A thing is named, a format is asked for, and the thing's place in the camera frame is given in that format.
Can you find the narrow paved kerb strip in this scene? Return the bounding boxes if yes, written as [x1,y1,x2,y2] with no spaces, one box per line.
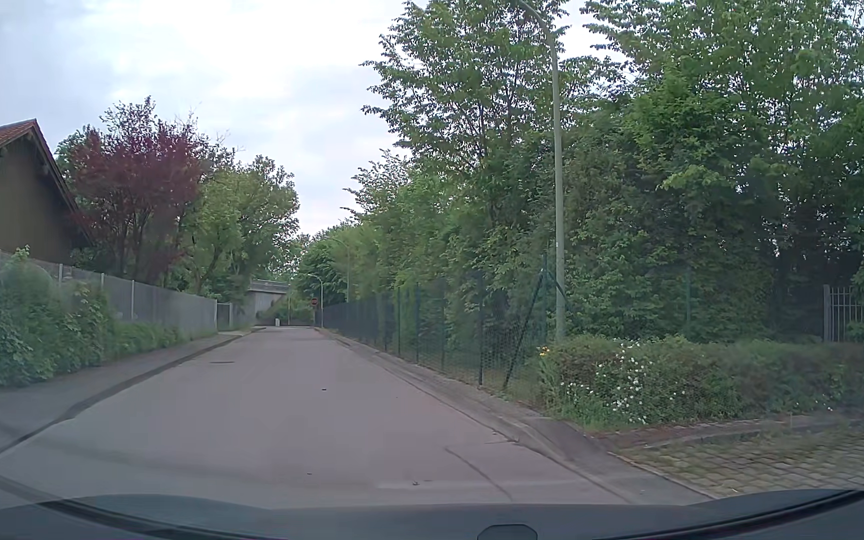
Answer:
[315,327,711,505]

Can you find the concrete bridge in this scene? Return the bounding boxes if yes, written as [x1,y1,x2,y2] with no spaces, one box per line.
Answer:
[240,279,294,327]

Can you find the grey asphalt road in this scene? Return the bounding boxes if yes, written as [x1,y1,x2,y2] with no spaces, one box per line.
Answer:
[0,326,711,511]

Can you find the row of green trees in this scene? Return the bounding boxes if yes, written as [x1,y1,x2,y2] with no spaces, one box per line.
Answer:
[293,0,864,406]

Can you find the car's own bonnet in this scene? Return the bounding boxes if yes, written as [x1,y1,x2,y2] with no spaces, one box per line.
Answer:
[0,489,864,540]

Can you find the low flowering hedge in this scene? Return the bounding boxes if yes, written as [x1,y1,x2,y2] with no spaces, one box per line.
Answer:
[537,333,864,430]

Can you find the grey metal fence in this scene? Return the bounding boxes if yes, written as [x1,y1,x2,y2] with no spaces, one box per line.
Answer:
[0,250,234,339]

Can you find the red-leaved tree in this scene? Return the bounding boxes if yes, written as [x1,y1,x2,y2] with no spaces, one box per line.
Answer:
[64,96,212,286]

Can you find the cobbled driveway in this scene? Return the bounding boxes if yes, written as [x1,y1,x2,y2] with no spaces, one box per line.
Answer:
[597,408,864,500]

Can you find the green bushes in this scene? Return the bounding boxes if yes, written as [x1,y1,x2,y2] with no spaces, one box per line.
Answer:
[0,217,216,387]

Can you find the grey asphalt pavement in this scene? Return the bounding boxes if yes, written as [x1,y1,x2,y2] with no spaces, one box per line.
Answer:
[0,330,253,470]

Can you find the wooden building with red roof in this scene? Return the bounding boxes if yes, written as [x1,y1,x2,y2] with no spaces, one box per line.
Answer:
[0,118,92,265]

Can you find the green wire mesh fence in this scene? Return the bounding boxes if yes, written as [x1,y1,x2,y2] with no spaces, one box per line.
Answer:
[319,258,564,395]

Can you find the tall grey lamp post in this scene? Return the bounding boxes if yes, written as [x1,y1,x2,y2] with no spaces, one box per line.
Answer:
[514,0,568,345]

